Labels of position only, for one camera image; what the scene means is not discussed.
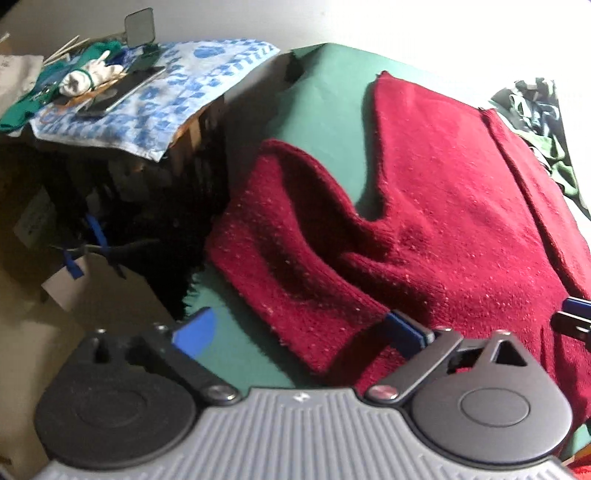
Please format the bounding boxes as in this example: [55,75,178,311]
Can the blue handled pliers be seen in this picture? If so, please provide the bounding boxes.
[58,213,162,280]

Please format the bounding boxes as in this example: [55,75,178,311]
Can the white paper tag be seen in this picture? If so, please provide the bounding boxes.
[41,255,89,313]

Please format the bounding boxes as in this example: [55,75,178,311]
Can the green cloth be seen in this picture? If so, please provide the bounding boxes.
[0,41,123,136]

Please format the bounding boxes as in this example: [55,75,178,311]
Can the green bed sheet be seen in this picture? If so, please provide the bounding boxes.
[178,42,591,462]

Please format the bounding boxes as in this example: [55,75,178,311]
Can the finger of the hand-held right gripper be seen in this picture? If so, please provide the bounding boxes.
[551,298,591,345]

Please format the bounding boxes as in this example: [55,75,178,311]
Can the black smartphone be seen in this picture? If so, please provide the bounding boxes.
[78,66,167,116]

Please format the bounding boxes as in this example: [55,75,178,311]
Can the wooden crate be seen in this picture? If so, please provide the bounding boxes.
[37,95,228,185]

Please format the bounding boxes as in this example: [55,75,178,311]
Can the dark green sweater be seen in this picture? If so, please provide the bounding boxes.
[531,134,581,200]

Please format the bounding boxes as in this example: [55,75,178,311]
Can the pile of green patterned clothes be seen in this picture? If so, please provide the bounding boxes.
[489,78,561,139]

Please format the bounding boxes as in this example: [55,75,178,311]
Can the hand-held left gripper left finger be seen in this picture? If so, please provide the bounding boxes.
[83,307,241,407]

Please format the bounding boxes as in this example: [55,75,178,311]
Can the red knit sweater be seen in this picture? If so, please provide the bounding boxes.
[204,74,591,444]

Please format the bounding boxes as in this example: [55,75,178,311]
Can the wooden sticks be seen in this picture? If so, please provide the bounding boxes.
[43,36,95,64]

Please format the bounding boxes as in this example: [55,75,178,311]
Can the blue patterned cloth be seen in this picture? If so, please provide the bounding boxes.
[28,38,281,162]

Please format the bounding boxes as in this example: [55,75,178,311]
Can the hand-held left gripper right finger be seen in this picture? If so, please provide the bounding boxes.
[365,310,532,406]

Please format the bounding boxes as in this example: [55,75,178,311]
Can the small black mirror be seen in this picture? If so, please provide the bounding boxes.
[124,7,156,48]

